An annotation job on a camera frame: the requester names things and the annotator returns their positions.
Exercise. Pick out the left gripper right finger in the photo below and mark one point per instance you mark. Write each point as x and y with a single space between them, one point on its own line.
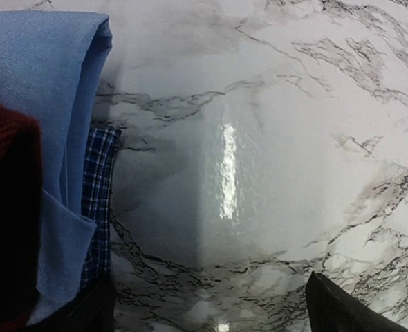
330 308

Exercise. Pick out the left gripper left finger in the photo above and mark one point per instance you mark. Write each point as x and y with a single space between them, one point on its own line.
91 310

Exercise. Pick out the blue checked shirt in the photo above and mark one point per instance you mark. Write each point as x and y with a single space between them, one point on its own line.
99 160

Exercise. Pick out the red black plaid shirt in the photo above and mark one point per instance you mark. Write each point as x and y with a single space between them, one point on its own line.
20 203

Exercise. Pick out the light blue shirt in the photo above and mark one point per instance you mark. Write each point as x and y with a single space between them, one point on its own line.
50 67

